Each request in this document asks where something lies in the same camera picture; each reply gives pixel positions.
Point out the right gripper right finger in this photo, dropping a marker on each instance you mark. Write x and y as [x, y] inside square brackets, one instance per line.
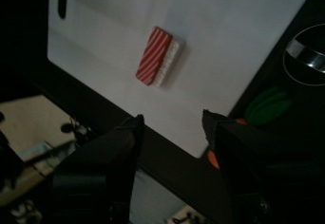
[270, 177]

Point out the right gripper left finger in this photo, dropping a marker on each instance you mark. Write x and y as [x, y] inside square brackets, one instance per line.
[102, 171]

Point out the red striped toy salmon slice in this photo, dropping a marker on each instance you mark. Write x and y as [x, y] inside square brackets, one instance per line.
[153, 55]

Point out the orange toy carrot green top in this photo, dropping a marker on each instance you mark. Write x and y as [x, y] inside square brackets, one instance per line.
[266, 107]

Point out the white plastic cutting board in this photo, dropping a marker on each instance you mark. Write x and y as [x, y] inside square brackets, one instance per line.
[220, 22]

